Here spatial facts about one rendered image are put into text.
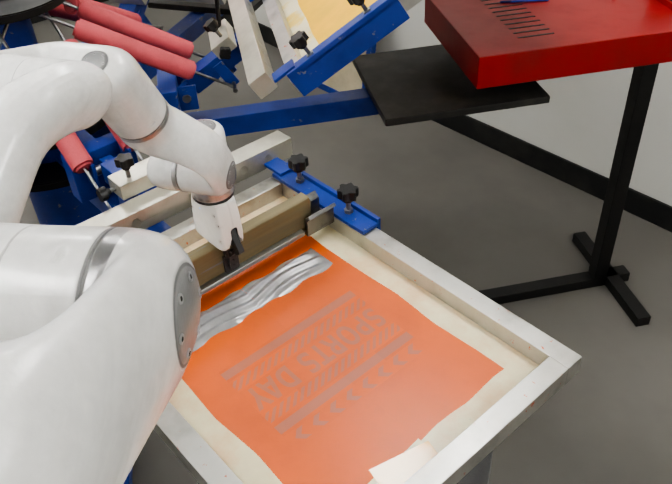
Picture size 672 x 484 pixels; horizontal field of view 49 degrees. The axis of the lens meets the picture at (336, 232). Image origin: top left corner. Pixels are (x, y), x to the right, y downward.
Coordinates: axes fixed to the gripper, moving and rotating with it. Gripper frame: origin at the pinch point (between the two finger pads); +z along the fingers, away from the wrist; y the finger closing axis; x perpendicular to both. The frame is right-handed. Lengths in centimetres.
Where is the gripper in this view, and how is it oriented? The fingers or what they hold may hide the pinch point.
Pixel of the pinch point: (225, 256)
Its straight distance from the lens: 141.8
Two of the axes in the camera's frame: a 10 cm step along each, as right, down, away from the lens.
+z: 0.5, 7.8, 6.2
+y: 6.6, 4.4, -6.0
